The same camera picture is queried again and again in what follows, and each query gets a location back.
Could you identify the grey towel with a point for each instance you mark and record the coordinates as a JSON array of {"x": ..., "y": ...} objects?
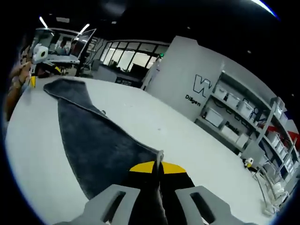
[{"x": 93, "y": 140}]

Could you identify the person's left hand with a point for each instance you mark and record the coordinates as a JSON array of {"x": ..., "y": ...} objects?
[{"x": 22, "y": 73}]

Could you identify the white monitor desk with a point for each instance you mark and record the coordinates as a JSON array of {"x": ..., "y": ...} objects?
[{"x": 63, "y": 59}]

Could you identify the ceiling light tube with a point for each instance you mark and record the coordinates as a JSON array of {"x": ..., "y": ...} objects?
[
  {"x": 43, "y": 22},
  {"x": 83, "y": 29}
]

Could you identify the large monitor on stand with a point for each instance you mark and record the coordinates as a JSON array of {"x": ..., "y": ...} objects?
[{"x": 82, "y": 44}]

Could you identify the dark grey counter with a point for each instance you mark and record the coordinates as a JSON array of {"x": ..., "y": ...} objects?
[{"x": 107, "y": 72}]

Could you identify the spare hand-held gripper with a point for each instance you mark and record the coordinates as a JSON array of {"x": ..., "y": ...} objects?
[{"x": 249, "y": 161}]

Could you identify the glass window partition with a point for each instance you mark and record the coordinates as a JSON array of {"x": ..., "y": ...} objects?
[{"x": 131, "y": 58}]

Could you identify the hanging white coat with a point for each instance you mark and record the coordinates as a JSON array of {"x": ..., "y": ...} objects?
[{"x": 152, "y": 75}]

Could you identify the tall grey metal rack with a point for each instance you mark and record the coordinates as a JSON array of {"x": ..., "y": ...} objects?
[{"x": 267, "y": 124}]

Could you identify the storage shelf with white bins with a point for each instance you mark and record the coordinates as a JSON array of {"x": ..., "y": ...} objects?
[{"x": 230, "y": 99}]

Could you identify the grey metal shelf rack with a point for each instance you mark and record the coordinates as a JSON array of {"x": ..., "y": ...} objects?
[{"x": 248, "y": 86}]

